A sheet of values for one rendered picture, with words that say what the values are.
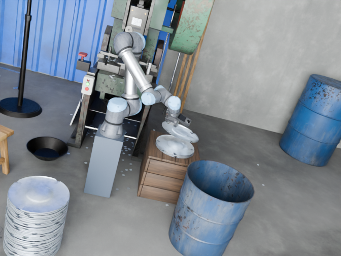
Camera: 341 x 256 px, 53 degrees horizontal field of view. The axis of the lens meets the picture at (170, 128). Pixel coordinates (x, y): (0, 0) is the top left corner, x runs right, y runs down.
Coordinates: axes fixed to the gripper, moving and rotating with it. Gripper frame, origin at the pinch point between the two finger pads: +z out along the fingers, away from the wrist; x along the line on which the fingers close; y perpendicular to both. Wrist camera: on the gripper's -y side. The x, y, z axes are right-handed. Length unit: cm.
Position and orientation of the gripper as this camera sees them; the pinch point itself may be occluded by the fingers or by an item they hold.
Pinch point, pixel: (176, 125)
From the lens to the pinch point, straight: 234.9
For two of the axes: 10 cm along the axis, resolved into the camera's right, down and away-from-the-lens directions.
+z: 0.0, 3.8, 9.3
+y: -9.2, -3.5, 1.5
